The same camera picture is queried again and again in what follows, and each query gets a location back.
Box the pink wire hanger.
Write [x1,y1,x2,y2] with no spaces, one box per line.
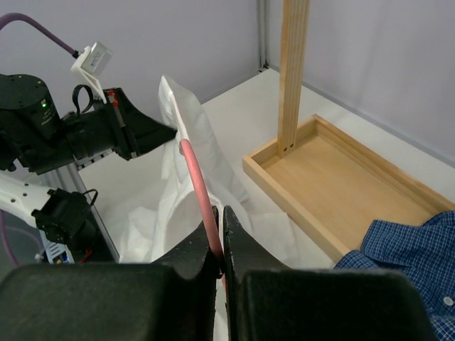
[180,139,226,286]

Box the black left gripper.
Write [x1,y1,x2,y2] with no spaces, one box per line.
[65,87,176,161]

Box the wooden clothes rack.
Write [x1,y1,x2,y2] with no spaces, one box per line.
[242,1,454,261]

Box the blue checked shirt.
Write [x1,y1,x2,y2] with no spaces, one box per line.
[335,210,454,340]

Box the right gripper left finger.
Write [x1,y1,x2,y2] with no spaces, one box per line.
[1,225,219,340]

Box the white shirt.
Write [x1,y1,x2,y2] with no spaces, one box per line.
[117,74,299,341]

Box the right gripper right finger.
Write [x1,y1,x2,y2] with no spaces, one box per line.
[223,206,436,340]

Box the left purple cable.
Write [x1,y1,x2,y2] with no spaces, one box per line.
[0,13,81,58]

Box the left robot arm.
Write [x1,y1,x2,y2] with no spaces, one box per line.
[1,75,176,264]

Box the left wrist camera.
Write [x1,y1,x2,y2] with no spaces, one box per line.
[70,41,112,104]

